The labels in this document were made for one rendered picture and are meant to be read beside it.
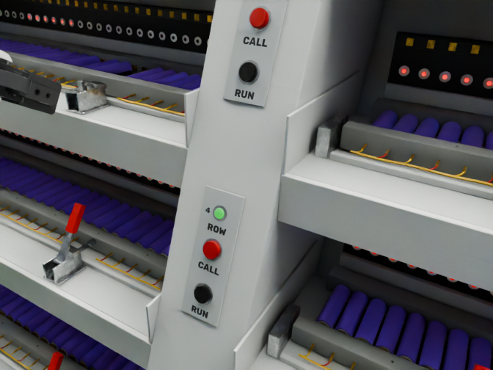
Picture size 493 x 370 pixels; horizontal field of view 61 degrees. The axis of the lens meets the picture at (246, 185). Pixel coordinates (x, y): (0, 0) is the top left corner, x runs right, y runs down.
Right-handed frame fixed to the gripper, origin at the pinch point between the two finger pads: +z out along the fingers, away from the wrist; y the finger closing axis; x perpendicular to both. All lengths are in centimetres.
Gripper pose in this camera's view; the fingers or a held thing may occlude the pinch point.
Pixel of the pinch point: (31, 91)
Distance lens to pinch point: 46.5
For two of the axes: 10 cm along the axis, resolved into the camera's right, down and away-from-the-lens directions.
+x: 2.8, -9.6, -0.2
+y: 8.7, 2.6, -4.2
